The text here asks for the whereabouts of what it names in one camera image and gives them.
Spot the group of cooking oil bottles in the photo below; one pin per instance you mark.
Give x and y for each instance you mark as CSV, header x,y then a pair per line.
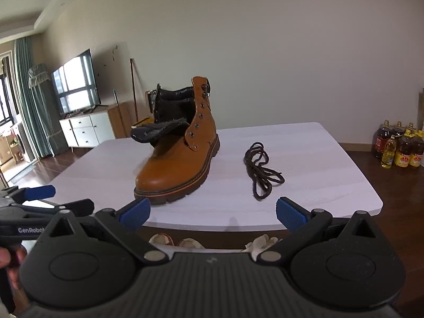
x,y
402,150

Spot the thin metal pole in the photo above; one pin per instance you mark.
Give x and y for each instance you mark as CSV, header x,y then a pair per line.
x,y
120,112

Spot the cloth covered standing appliance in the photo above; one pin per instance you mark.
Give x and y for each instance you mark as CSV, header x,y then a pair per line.
x,y
46,112

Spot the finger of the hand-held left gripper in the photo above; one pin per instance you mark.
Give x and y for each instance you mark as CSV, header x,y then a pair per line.
x,y
38,193
73,207

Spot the balcony window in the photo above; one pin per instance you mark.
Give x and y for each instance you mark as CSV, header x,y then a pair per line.
x,y
5,106

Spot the green curtain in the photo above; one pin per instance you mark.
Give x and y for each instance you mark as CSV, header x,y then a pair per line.
x,y
21,89

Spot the wooden stick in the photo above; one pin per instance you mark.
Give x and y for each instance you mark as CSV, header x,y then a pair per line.
x,y
134,89

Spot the pale slipper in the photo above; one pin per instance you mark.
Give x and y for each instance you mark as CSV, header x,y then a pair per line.
x,y
190,243
161,239

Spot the white crumpled cloth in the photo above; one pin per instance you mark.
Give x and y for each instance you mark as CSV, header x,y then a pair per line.
x,y
261,246

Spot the brown leather boot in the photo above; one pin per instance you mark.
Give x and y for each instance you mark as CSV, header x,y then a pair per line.
x,y
172,169

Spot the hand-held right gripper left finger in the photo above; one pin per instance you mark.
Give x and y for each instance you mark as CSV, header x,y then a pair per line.
x,y
135,213

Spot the white and wood media cabinet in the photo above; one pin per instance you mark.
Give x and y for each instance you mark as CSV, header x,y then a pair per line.
x,y
86,129

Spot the flat screen television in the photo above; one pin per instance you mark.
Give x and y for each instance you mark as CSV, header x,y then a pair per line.
x,y
78,82

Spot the dark brown shoelace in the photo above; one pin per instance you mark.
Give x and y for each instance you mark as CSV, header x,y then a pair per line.
x,y
256,195

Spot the person's left hand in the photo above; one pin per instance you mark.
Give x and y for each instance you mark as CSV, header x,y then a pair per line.
x,y
4,258

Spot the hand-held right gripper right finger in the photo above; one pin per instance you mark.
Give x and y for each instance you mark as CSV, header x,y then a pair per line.
x,y
291,213

